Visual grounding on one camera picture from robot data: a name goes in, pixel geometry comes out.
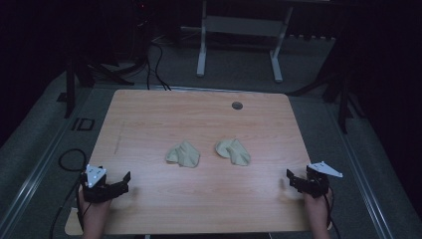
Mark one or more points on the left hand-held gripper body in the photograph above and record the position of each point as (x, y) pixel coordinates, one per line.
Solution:
(99, 191)

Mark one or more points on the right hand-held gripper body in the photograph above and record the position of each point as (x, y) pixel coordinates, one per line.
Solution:
(315, 184)

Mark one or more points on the beige ankle sock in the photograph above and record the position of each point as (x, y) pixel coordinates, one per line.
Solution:
(236, 153)
(185, 154)

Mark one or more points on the person's left hand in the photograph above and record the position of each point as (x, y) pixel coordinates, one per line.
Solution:
(95, 208)

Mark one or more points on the person's right hand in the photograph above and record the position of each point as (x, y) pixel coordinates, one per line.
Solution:
(316, 205)

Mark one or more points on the black metal stand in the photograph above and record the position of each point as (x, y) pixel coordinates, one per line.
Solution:
(343, 96)
(71, 86)

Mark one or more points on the metal floor rail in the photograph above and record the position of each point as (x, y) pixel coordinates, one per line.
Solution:
(36, 169)
(361, 172)

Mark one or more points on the white desk frame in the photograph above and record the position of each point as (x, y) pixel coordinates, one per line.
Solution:
(244, 26)

